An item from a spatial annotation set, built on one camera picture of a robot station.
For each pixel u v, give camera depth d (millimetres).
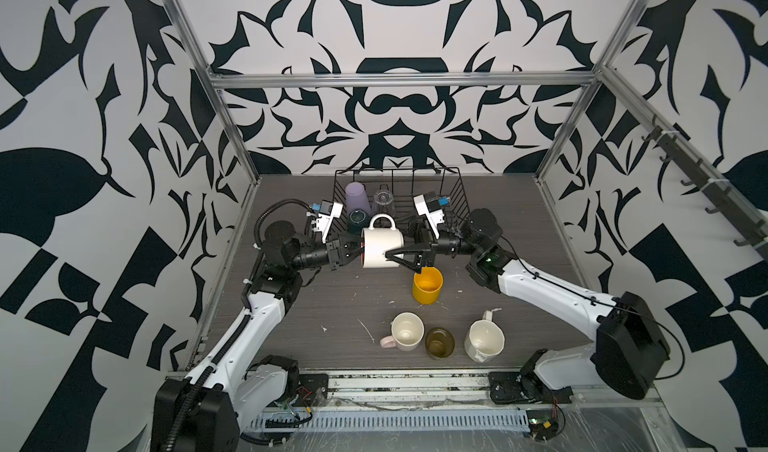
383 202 989
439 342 810
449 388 759
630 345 419
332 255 616
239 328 477
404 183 1124
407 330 827
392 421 649
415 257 588
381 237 615
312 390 734
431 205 577
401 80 942
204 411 387
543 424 710
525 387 672
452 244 615
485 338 813
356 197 968
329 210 636
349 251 629
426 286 915
